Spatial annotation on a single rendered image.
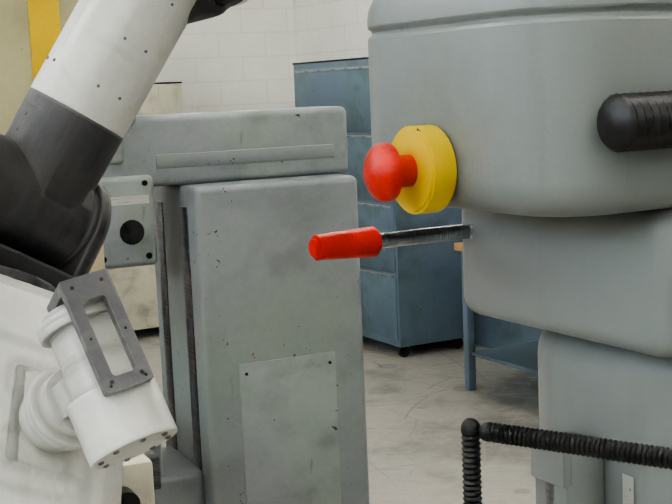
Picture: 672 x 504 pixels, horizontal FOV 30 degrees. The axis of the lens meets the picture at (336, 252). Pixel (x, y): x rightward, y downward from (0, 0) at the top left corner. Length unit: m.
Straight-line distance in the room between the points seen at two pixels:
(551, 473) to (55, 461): 0.37
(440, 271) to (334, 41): 2.59
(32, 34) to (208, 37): 8.06
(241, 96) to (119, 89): 9.58
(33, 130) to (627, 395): 0.53
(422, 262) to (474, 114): 7.56
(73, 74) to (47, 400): 0.29
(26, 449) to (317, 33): 9.63
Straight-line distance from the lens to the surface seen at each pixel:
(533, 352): 7.45
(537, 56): 0.78
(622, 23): 0.79
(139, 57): 1.09
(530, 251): 0.94
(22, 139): 1.08
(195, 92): 10.50
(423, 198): 0.84
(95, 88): 1.08
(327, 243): 0.93
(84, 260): 1.10
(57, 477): 0.96
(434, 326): 8.49
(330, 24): 10.31
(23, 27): 2.53
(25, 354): 0.99
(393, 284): 8.33
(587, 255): 0.89
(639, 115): 0.75
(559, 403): 1.00
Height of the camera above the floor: 1.82
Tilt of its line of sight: 7 degrees down
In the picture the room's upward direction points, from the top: 2 degrees counter-clockwise
